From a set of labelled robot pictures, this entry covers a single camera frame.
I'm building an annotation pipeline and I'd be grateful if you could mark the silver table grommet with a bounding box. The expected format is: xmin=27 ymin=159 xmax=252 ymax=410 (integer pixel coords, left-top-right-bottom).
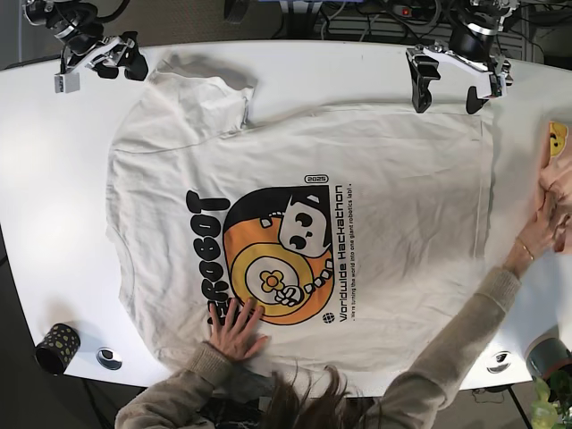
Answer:
xmin=96 ymin=348 xmax=122 ymax=371
xmin=485 ymin=350 xmax=512 ymax=374

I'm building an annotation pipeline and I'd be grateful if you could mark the right beige sweater forearm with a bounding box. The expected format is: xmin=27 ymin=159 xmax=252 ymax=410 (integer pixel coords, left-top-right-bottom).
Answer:
xmin=359 ymin=268 xmax=521 ymax=428

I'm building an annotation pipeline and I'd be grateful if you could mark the person's left hand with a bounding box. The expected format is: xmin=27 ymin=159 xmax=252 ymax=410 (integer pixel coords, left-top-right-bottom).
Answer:
xmin=207 ymin=299 xmax=270 ymax=362

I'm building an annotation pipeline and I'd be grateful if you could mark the right silver table grommet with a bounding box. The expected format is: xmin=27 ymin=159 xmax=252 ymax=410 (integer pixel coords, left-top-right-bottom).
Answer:
xmin=485 ymin=350 xmax=512 ymax=374

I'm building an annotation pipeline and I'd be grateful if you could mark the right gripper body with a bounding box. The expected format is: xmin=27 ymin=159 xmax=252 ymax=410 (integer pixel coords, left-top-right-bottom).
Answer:
xmin=24 ymin=1 xmax=129 ymax=72

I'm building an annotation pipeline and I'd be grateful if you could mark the white printed robot T-shirt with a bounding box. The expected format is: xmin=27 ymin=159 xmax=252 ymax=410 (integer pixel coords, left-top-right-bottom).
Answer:
xmin=106 ymin=55 xmax=493 ymax=374

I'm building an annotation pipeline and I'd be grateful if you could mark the person's right hand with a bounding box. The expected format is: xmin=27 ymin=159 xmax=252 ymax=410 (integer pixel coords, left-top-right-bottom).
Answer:
xmin=516 ymin=191 xmax=568 ymax=261

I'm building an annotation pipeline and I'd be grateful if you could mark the person's brown hair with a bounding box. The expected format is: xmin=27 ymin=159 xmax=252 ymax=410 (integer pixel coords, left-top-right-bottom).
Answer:
xmin=258 ymin=366 xmax=374 ymax=429

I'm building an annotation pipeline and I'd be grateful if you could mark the grey plant pot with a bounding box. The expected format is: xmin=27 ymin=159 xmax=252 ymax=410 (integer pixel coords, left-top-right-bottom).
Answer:
xmin=526 ymin=335 xmax=571 ymax=381

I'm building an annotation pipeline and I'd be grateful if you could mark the black gold spotted cup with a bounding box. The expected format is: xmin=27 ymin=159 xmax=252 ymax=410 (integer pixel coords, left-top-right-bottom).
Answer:
xmin=35 ymin=324 xmax=81 ymax=375

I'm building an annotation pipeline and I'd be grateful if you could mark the peach pink T-shirt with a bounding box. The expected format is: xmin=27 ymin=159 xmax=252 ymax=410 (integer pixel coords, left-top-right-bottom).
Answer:
xmin=538 ymin=121 xmax=571 ymax=254

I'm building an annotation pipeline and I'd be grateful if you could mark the left silver table grommet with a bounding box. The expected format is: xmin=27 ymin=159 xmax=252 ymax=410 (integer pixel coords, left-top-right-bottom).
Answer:
xmin=96 ymin=348 xmax=122 ymax=371

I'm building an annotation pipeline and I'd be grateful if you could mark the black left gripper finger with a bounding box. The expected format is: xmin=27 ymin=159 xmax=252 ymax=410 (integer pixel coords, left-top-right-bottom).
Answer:
xmin=407 ymin=53 xmax=441 ymax=114
xmin=466 ymin=83 xmax=507 ymax=114

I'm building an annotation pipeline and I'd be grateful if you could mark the green potted plant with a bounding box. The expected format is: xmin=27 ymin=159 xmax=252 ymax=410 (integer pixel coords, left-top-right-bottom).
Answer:
xmin=531 ymin=369 xmax=571 ymax=429

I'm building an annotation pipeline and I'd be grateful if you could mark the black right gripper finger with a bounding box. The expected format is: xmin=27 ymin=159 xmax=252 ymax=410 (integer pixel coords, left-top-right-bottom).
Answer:
xmin=96 ymin=31 xmax=148 ymax=81
xmin=54 ymin=72 xmax=80 ymax=94

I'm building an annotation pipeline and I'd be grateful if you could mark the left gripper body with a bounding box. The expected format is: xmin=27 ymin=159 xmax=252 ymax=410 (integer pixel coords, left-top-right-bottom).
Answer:
xmin=406 ymin=1 xmax=518 ymax=88

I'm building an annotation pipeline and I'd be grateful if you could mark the left beige sweater forearm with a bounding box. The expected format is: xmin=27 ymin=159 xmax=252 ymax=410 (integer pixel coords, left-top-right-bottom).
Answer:
xmin=114 ymin=342 xmax=233 ymax=428

